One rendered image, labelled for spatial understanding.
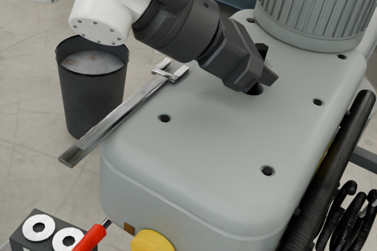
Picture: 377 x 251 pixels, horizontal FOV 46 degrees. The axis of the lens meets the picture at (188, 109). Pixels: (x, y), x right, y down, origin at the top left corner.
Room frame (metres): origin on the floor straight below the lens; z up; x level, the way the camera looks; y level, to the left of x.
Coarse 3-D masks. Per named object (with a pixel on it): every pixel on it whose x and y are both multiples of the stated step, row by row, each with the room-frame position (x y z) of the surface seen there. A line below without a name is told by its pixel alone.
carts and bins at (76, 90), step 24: (72, 48) 2.49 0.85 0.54; (96, 48) 2.57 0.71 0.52; (120, 48) 2.53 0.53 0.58; (72, 72) 2.13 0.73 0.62; (96, 72) 2.32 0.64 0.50; (120, 72) 2.25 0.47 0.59; (72, 96) 2.15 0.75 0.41; (96, 96) 2.15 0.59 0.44; (120, 96) 2.29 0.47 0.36; (72, 120) 2.18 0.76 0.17; (96, 120) 2.17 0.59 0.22
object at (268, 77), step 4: (264, 64) 0.51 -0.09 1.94; (264, 68) 0.51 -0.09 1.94; (268, 68) 0.51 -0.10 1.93; (264, 72) 0.51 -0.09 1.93; (268, 72) 0.51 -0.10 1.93; (272, 72) 0.51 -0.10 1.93; (260, 76) 0.50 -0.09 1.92; (264, 76) 0.51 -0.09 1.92; (268, 76) 0.51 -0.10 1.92; (272, 76) 0.51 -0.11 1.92; (276, 76) 0.51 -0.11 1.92; (260, 80) 0.51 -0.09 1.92; (264, 80) 0.51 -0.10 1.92; (268, 80) 0.51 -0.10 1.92; (272, 80) 0.51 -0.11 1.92; (276, 80) 0.51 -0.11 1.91; (264, 84) 0.51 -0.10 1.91; (268, 84) 0.51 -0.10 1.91; (272, 84) 0.51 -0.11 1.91
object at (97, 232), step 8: (96, 224) 0.37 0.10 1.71; (104, 224) 0.38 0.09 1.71; (88, 232) 0.36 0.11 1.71; (96, 232) 0.36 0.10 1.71; (104, 232) 0.36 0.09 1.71; (80, 240) 0.34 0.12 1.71; (88, 240) 0.34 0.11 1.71; (96, 240) 0.35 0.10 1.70; (80, 248) 0.33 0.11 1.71; (88, 248) 0.33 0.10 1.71
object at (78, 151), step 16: (160, 64) 0.53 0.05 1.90; (160, 80) 0.49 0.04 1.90; (176, 80) 0.50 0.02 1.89; (144, 96) 0.45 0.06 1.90; (112, 112) 0.41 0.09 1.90; (128, 112) 0.41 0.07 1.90; (96, 128) 0.38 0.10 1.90; (112, 128) 0.38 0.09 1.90; (80, 144) 0.35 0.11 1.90; (96, 144) 0.35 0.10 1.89; (64, 160) 0.32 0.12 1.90; (80, 160) 0.33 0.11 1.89
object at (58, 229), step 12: (36, 216) 0.75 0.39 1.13; (48, 216) 0.76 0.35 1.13; (24, 228) 0.71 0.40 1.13; (36, 228) 0.72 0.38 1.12; (48, 228) 0.72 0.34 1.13; (60, 228) 0.74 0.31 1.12; (72, 228) 0.73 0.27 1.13; (12, 240) 0.67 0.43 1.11; (24, 240) 0.68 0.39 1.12; (36, 240) 0.68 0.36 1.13; (48, 240) 0.69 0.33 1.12; (60, 240) 0.69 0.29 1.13; (72, 240) 0.70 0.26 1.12
